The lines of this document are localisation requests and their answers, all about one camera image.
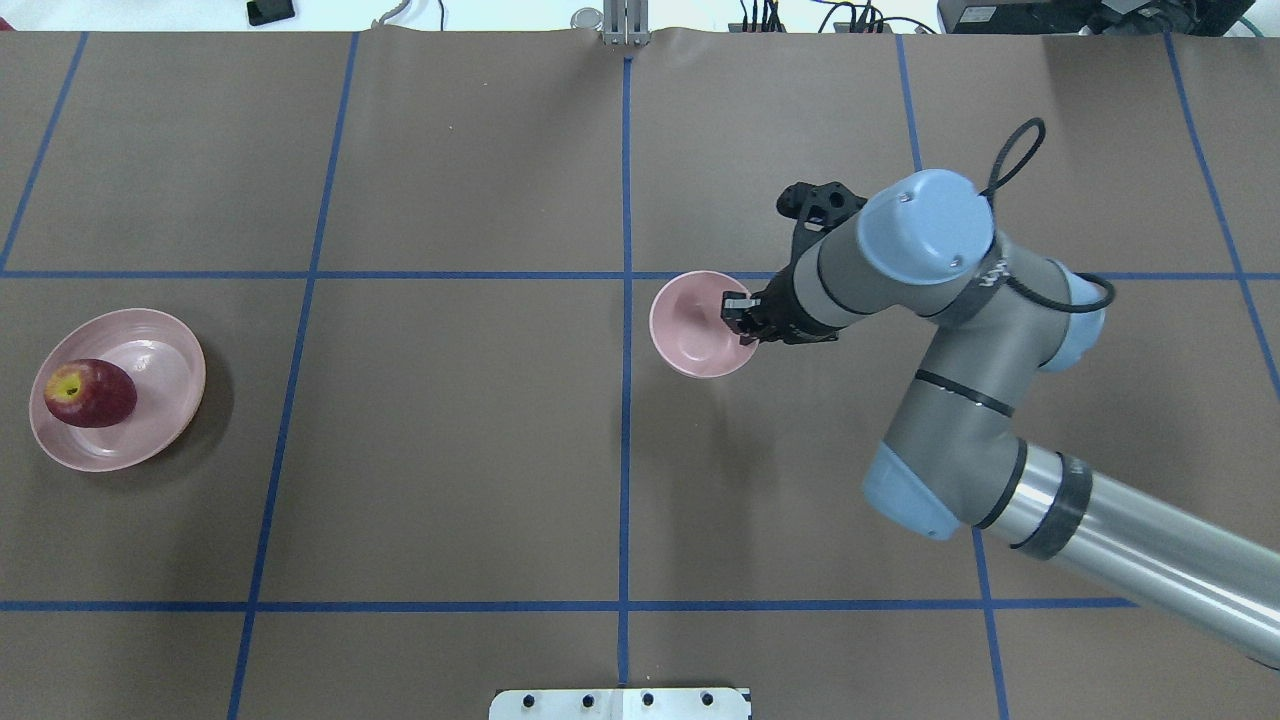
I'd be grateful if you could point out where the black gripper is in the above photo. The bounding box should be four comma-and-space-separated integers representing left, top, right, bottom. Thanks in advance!
721, 268, 838, 346

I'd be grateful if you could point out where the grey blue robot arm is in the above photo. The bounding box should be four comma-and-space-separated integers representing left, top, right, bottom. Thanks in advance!
721, 169, 1279, 669

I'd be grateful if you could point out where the pink bowl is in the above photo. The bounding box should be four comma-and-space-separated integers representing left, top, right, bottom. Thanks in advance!
649, 270, 756, 379

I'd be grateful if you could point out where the pink plate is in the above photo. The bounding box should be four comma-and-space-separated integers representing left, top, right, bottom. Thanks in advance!
26, 307, 206, 473

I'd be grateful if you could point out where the red apple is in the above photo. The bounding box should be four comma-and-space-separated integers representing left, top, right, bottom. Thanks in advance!
42, 357, 138, 428

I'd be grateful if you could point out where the brown table mat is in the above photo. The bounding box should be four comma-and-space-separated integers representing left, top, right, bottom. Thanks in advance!
3, 27, 1277, 719

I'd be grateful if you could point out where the black equipment box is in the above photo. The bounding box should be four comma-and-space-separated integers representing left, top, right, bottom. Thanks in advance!
936, 1, 1254, 37

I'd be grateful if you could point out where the black phone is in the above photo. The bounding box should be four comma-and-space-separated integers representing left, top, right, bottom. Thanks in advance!
244, 0, 296, 28

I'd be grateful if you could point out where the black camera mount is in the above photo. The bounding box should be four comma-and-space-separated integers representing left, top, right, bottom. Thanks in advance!
774, 182, 869, 265

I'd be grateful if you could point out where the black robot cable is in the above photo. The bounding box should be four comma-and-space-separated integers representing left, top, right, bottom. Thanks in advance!
980, 117, 1116, 315

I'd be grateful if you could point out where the black cables bundle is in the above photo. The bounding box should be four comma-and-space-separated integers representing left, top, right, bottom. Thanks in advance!
739, 0, 936, 36

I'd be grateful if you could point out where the metal clamp post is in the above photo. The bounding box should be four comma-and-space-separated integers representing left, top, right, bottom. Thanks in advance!
600, 0, 652, 47

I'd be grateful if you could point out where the metal bracket with holes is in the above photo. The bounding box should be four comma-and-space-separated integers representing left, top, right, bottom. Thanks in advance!
488, 687, 754, 719

